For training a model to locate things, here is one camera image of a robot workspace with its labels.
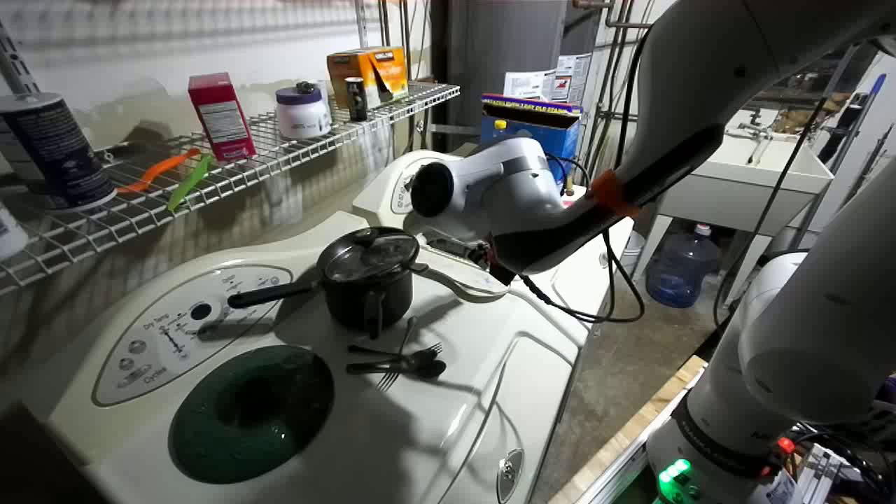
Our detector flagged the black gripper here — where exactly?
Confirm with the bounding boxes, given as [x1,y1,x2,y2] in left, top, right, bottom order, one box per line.
[421,227,517,289]

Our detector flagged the glass pot lid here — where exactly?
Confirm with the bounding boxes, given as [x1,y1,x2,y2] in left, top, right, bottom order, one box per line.
[318,227,421,285]

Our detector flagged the white jar with purple lid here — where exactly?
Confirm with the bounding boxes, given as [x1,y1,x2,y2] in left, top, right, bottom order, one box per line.
[273,82,336,143]

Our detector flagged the white appliance with green window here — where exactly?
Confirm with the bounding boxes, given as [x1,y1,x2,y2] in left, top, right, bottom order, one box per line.
[49,206,594,504]

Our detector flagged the black cooking pot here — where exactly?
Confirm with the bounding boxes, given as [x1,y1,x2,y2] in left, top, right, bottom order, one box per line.
[225,223,421,342]

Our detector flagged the black kitchen tongs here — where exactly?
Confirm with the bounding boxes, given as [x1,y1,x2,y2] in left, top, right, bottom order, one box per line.
[344,342,451,384]

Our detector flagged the blue cardboard box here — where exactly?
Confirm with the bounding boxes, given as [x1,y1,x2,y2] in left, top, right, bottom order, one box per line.
[479,89,585,187]

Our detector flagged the white paper boxes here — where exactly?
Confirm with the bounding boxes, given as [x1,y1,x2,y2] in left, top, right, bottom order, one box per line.
[500,50,588,107]

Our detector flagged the small black bottle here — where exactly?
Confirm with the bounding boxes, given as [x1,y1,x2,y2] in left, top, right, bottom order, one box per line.
[342,76,372,127]

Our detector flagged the orange cardboard box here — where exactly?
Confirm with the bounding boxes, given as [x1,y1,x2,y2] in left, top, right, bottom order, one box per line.
[325,47,382,111]
[370,45,414,104]

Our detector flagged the blue water jug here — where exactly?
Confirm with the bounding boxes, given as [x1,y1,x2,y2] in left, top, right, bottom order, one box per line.
[644,220,725,311]

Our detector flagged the wooden platform board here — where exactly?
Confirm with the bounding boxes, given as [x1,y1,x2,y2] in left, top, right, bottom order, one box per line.
[545,353,711,504]

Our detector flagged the red cardboard box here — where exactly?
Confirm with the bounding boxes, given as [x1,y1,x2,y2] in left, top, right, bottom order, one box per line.
[183,69,260,169]

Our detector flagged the green plastic tool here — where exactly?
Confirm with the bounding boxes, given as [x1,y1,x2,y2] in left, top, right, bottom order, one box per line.
[164,152,221,216]

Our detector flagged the orange plastic tool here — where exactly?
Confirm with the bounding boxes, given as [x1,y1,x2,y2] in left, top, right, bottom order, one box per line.
[118,148,203,199]

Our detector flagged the black cylindrical canister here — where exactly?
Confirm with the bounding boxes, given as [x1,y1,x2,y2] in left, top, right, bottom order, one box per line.
[0,89,119,211]

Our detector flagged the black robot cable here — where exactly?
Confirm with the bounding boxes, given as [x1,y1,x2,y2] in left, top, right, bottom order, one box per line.
[514,227,648,327]

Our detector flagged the white wire shelf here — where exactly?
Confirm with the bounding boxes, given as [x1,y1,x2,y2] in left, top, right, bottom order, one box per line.
[0,82,461,299]

